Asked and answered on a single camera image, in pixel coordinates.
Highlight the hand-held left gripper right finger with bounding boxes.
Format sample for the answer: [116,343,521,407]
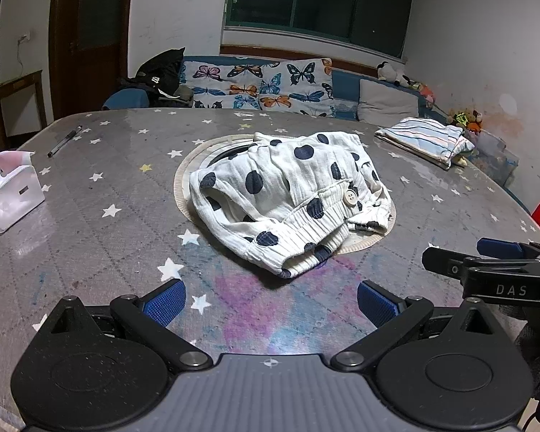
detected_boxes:
[330,280,499,370]

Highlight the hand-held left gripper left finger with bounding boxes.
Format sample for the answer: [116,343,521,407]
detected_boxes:
[49,279,213,368]

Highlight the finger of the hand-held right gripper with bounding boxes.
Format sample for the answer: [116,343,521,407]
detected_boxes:
[477,238,540,258]
[422,247,540,276]

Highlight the white polka dot pants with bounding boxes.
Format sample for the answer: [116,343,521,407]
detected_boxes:
[189,131,393,279]

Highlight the clear plastic box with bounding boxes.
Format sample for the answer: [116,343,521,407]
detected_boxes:
[468,127,521,186]

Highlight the striped folded cloth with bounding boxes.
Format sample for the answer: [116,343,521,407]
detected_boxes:
[375,116,476,171]

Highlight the pile of small toys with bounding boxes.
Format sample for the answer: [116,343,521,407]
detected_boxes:
[405,78,485,135]

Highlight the grey star-print tablecloth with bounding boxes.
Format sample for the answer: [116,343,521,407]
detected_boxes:
[0,108,540,417]

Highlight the grey pillow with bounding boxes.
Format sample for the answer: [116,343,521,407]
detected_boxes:
[356,78,421,122]

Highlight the black pen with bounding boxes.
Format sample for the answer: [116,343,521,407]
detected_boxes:
[47,126,84,158]

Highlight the white pink tissue pack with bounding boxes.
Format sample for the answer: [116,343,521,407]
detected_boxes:
[0,150,46,234]

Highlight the white black plush toy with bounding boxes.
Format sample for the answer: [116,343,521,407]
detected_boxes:
[377,60,408,86]

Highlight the blue sofa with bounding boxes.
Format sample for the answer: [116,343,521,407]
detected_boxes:
[103,55,451,123]

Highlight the butterfly print pillow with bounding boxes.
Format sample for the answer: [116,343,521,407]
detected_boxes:
[257,58,334,118]
[179,60,275,111]

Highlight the black backpack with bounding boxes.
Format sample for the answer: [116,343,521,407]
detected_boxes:
[119,47,194,109]

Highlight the wooden cabinet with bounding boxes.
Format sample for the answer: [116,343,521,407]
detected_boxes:
[0,0,44,156]

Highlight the dark wooden door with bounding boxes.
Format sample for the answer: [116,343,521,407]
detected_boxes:
[49,0,136,122]

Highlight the green framed window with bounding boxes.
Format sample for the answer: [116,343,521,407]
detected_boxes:
[222,0,415,60]

